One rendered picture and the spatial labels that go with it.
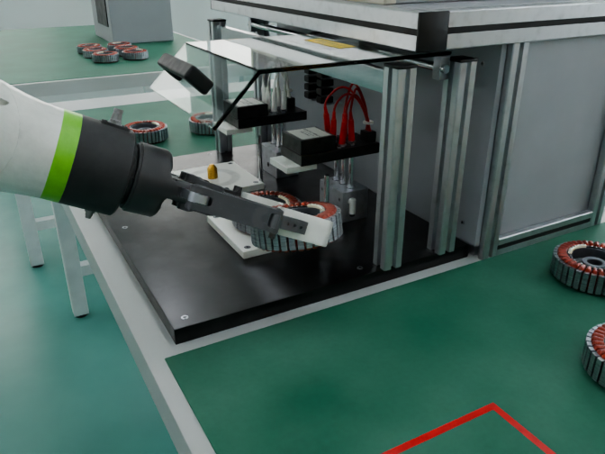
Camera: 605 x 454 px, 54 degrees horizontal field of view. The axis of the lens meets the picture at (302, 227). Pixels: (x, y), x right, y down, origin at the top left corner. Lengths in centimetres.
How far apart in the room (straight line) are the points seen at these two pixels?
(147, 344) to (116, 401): 111
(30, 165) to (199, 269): 34
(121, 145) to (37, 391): 143
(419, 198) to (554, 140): 23
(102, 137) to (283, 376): 32
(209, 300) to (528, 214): 53
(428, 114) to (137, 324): 54
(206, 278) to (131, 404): 105
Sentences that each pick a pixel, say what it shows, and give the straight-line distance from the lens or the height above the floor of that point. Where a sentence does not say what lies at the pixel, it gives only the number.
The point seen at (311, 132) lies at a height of 92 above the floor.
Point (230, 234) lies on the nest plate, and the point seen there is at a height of 78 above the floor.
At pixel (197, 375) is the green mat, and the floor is 75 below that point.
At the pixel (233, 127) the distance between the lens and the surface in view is 113.
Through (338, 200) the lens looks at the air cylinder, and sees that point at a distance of 97.
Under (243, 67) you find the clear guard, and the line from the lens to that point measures 68.
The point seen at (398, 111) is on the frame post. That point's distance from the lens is 76.
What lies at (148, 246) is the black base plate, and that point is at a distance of 93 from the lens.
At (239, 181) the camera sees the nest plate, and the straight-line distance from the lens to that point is 113.
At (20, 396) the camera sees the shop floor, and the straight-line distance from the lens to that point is 197.
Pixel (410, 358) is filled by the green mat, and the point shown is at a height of 75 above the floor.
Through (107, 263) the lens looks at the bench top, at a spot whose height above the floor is 75.
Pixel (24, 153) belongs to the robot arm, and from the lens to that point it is 59.
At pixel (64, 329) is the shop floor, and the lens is 222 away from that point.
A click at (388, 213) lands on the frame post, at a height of 86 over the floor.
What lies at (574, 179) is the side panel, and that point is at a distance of 107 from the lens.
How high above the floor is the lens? 118
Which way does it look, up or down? 25 degrees down
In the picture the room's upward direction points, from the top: straight up
